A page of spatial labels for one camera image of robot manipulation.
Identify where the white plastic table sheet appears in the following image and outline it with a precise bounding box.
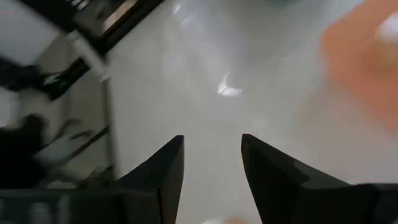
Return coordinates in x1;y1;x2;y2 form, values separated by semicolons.
105;0;398;224

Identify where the black metal table frame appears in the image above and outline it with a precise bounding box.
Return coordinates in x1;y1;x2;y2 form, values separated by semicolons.
20;0;165;102

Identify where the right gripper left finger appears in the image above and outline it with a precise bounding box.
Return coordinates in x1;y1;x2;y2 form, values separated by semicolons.
118;134;185;224

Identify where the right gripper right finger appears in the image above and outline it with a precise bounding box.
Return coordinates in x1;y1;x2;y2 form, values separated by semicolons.
241;133;351;224

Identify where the large white-capped medicine bottle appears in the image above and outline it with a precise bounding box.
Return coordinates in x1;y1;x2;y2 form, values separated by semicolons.
200;217;249;224

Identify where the small white-capped medicine bottle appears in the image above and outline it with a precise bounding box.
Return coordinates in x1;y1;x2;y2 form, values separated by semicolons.
376;12;398;43

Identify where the orange plastic bin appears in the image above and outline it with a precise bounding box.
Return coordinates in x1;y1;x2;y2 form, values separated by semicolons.
320;0;398;134

